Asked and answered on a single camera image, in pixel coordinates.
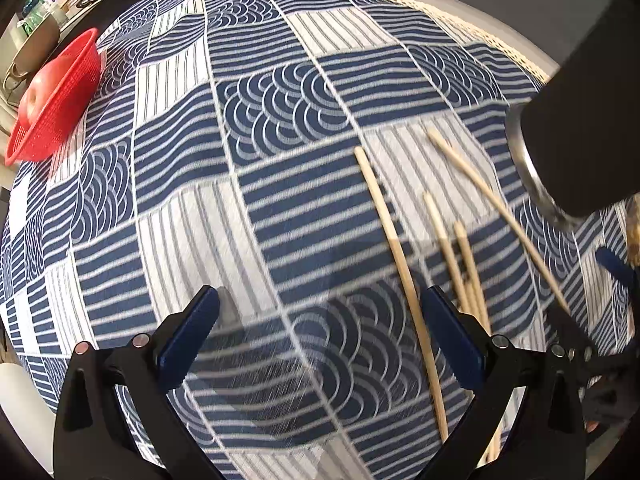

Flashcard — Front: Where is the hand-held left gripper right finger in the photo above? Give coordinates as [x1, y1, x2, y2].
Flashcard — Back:
[420, 285, 587, 480]

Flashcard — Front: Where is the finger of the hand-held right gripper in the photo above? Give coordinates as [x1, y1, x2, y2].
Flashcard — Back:
[595, 246, 640, 291]
[546, 305, 598, 363]

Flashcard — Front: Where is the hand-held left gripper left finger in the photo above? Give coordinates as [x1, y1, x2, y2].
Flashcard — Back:
[52, 284, 228, 480]

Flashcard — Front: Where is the black cylindrical utensil holder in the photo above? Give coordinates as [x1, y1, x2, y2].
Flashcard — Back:
[506, 0, 640, 233]

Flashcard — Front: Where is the blue patterned tablecloth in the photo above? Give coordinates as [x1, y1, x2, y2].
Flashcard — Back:
[0, 0, 633, 480]

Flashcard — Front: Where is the cream lace table mat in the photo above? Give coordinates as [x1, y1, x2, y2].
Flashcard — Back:
[260, 0, 556, 91]

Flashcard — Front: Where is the red plastic basket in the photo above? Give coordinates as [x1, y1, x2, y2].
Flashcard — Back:
[5, 27, 107, 166]

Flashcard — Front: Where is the red apple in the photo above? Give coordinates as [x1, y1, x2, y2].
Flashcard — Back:
[17, 57, 71, 121]

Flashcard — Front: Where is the cream enamel mug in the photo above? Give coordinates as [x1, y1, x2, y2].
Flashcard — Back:
[5, 14, 63, 92]

